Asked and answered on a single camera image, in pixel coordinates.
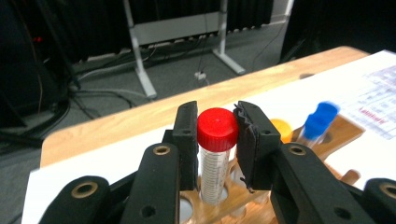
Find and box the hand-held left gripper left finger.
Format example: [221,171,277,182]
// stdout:
[120,100,200,224]

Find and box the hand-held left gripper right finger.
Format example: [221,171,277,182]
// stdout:
[233,100,377,224]

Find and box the orange capped test tube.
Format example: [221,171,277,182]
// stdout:
[270,119,293,144]

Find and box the blue capped test tube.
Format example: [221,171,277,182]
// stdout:
[297,113,332,149]
[315,101,341,125]

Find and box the wooden test tube rack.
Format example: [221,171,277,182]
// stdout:
[178,115,366,224]

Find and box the red capped test tube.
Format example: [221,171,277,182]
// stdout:
[196,107,240,206]

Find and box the white table sheet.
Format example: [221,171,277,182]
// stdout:
[21,49,396,224]

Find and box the white metal stand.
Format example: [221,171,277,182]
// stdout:
[122,0,247,100]

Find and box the black curtain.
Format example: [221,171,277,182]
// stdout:
[62,0,275,63]

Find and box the black floor cables bundle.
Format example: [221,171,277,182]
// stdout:
[66,85,139,120]

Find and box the grey floor cable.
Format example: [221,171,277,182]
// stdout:
[76,59,138,82]

